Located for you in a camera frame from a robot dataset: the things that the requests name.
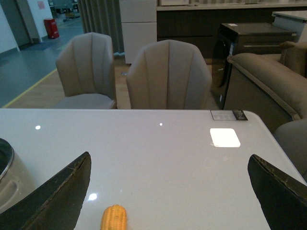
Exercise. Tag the label sticker on table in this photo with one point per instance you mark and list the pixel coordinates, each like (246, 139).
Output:
(238, 115)

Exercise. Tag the grey curtain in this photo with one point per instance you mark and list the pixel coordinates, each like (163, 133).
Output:
(102, 16)

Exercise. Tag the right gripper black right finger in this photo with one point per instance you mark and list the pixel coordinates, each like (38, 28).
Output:
(282, 198)

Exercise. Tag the right beige dining chair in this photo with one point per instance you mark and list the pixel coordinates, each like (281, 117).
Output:
(169, 74)

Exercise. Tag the black washing machine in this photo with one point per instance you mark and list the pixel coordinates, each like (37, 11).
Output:
(235, 38)

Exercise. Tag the red fire extinguisher box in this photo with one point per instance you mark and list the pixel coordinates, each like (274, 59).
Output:
(51, 28)

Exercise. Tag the yellow corn cob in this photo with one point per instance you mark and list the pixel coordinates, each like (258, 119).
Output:
(114, 218)

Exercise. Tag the beige dining chair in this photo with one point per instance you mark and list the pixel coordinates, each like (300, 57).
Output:
(169, 74)
(87, 73)

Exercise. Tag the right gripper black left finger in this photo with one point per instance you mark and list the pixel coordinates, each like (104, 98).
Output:
(56, 204)

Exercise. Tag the dark kitchen counter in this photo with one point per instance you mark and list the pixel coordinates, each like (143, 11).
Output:
(199, 25)

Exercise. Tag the left beige dining chair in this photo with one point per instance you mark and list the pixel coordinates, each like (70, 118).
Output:
(87, 73)

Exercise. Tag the steel pot with beige handles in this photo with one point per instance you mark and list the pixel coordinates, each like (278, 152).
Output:
(16, 182)

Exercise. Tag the white tall cabinet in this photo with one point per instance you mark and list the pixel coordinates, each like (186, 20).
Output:
(139, 25)

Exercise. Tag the brown fabric sofa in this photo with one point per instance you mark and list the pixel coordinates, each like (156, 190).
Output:
(273, 86)

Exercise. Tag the grey chair at table end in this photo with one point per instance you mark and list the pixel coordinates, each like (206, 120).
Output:
(292, 137)

